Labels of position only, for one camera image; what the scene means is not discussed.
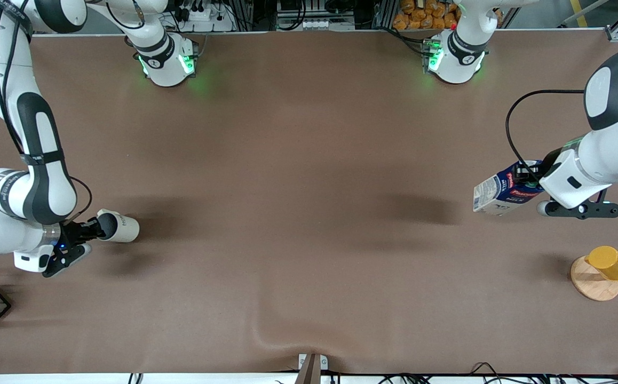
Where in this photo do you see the grey mug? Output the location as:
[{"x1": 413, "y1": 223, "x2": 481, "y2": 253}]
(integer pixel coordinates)
[{"x1": 96, "y1": 209, "x2": 140, "y2": 244}]

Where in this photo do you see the blue white milk carton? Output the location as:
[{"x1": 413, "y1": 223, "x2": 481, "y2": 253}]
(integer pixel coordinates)
[{"x1": 472, "y1": 159, "x2": 548, "y2": 217}]

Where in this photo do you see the yellow plastic cup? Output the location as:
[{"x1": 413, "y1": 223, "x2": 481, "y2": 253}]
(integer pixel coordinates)
[{"x1": 585, "y1": 246, "x2": 618, "y2": 282}]

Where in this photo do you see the wooden cup stand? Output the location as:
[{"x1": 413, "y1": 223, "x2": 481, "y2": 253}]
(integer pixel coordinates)
[{"x1": 571, "y1": 255, "x2": 618, "y2": 302}]

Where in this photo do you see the bag of orange buns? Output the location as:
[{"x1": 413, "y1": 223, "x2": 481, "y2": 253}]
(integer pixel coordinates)
[{"x1": 392, "y1": 0, "x2": 462, "y2": 31}]

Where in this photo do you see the brown table cloth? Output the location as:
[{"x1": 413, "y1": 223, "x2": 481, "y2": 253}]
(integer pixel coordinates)
[{"x1": 0, "y1": 29, "x2": 618, "y2": 375}]

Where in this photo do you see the white power strip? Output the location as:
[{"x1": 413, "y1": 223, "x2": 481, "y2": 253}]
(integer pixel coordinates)
[{"x1": 177, "y1": 0, "x2": 236, "y2": 33}]

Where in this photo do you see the white connector block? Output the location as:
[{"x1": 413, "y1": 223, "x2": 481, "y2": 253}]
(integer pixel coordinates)
[{"x1": 277, "y1": 18, "x2": 355, "y2": 31}]

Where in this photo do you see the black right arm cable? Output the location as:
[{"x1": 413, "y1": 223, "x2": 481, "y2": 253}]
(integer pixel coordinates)
[{"x1": 0, "y1": 0, "x2": 94, "y2": 225}]

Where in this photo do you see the black base cable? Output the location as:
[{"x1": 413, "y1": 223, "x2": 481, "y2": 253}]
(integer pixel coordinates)
[{"x1": 385, "y1": 26, "x2": 429, "y2": 56}]

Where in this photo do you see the metal bracket with pole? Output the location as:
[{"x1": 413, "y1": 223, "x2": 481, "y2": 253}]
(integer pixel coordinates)
[{"x1": 294, "y1": 353, "x2": 329, "y2": 384}]

